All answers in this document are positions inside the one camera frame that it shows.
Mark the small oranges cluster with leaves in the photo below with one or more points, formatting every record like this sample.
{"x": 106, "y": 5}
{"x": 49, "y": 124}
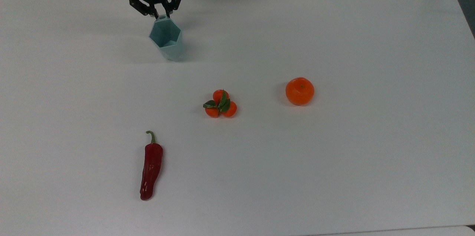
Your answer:
{"x": 221, "y": 104}

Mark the red chili pepper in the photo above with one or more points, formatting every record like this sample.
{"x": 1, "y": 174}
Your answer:
{"x": 151, "y": 167}

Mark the light blue hexagonal mug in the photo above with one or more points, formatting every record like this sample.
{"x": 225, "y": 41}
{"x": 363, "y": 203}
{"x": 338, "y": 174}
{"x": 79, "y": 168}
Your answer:
{"x": 169, "y": 41}

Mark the large orange mandarin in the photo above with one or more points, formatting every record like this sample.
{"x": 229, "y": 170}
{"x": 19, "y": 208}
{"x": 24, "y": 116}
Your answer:
{"x": 299, "y": 91}

